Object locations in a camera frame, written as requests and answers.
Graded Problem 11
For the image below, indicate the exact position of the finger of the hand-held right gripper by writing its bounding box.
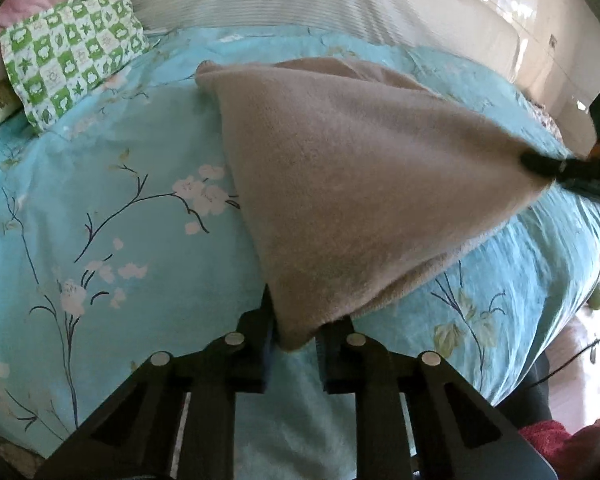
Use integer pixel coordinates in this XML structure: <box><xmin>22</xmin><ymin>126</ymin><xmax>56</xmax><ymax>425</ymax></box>
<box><xmin>519</xmin><ymin>151</ymin><xmax>572</xmax><ymax>182</ymax></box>

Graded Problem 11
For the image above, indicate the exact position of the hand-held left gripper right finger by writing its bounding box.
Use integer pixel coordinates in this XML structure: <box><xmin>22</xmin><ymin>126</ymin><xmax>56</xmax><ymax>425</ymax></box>
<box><xmin>316</xmin><ymin>316</ymin><xmax>557</xmax><ymax>480</ymax></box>

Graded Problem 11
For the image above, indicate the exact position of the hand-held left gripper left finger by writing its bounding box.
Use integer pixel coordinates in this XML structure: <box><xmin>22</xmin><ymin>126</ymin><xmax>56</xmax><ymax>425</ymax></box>
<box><xmin>32</xmin><ymin>284</ymin><xmax>275</xmax><ymax>480</ymax></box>

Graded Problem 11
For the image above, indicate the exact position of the beige knitted sweater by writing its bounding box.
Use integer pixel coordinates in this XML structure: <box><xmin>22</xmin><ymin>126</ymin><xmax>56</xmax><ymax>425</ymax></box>
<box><xmin>195</xmin><ymin>56</ymin><xmax>556</xmax><ymax>352</ymax></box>

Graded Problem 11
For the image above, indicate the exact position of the blue floral blanket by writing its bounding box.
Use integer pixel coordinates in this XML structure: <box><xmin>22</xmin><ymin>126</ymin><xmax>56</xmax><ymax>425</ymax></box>
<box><xmin>0</xmin><ymin>25</ymin><xmax>600</xmax><ymax>480</ymax></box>

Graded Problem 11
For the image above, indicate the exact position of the red cloth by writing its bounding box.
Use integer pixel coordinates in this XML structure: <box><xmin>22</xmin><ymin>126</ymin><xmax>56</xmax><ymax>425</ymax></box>
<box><xmin>521</xmin><ymin>419</ymin><xmax>600</xmax><ymax>480</ymax></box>

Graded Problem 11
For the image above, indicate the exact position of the plaid cloth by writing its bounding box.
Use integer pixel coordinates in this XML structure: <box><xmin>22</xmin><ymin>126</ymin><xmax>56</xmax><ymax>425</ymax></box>
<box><xmin>0</xmin><ymin>430</ymin><xmax>48</xmax><ymax>478</ymax></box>

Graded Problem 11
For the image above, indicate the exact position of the white striped bedsheet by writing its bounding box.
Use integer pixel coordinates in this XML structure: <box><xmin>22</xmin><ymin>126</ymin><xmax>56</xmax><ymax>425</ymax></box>
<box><xmin>124</xmin><ymin>0</ymin><xmax>523</xmax><ymax>83</ymax></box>

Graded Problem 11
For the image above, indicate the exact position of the green checkered pillow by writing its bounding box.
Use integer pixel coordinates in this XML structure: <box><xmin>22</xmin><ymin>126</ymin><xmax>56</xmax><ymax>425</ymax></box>
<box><xmin>0</xmin><ymin>0</ymin><xmax>153</xmax><ymax>136</ymax></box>

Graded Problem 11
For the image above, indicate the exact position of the black cable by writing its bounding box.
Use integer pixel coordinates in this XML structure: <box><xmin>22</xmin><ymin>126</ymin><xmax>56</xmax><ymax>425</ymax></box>
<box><xmin>529</xmin><ymin>322</ymin><xmax>600</xmax><ymax>391</ymax></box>

